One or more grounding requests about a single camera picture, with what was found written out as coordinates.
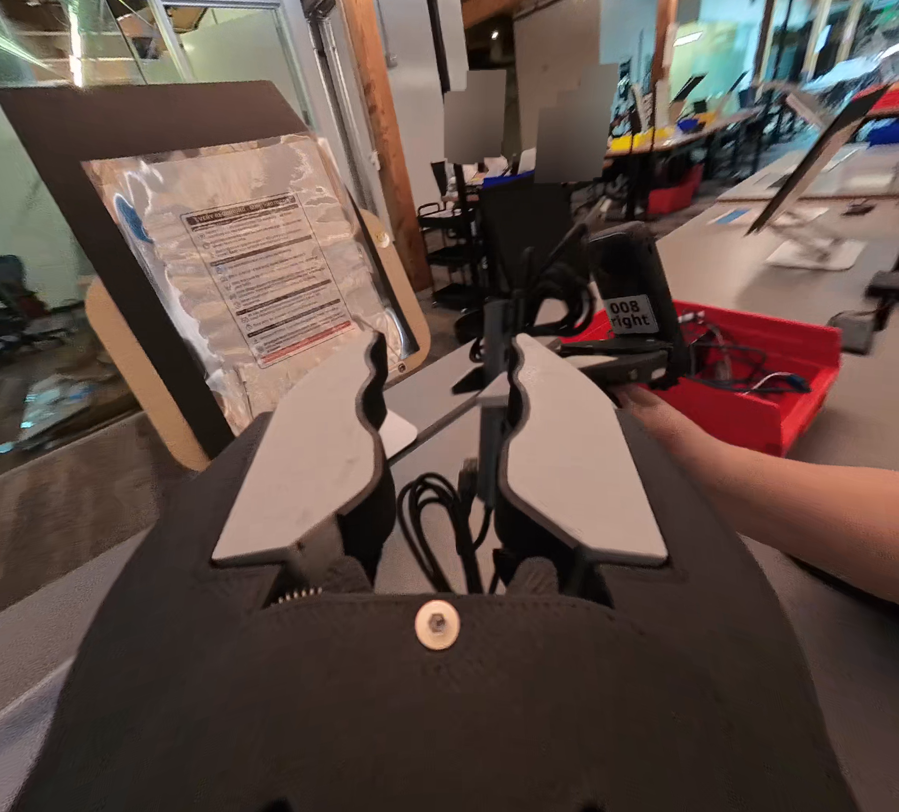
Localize black adapter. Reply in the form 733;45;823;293
827;270;899;356

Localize black pole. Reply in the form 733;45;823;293
370;0;466;95

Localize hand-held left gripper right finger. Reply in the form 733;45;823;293
497;334;670;566

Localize instruction sheet on stand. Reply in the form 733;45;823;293
0;80;311;442

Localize wooden beam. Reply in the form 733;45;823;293
313;0;436;295

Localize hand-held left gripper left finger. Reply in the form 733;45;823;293
211;332;389;567

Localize instruction sheet in clear sleeve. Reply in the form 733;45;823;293
81;133;417;421

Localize person's right forearm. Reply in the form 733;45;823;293
667;433;899;594

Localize black chair back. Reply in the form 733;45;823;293
479;178;575;310

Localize small red bin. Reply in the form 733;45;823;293
645;164;705;217

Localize person's right hand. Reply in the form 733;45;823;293
615;385;712;470

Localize black panel on white stand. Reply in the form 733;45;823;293
743;80;893;273

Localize navy cable with blue plugs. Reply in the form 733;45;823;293
692;333;813;399

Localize red plastic bin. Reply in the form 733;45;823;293
560;301;842;457

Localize grey USB hub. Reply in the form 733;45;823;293
478;298;510;511

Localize black wire shelf cart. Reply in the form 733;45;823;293
416;160;489;313

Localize black hub tail cable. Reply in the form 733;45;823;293
395;457;504;595

